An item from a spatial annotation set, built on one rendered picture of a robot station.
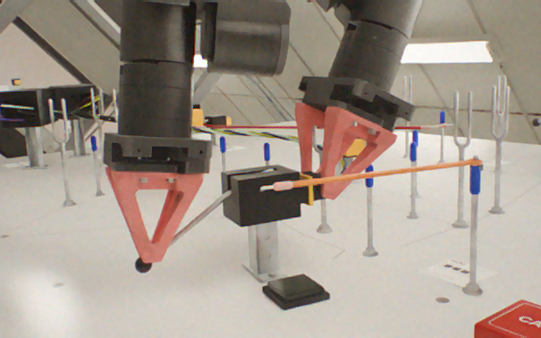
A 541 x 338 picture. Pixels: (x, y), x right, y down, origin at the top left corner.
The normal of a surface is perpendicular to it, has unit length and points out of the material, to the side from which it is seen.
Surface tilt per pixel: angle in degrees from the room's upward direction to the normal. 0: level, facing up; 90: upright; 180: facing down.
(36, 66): 90
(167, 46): 97
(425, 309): 46
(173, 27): 89
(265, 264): 99
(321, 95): 110
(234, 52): 126
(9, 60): 90
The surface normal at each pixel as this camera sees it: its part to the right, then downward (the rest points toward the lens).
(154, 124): 0.20, 0.08
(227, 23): 0.25, -0.13
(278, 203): 0.42, 0.16
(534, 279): -0.04, -0.98
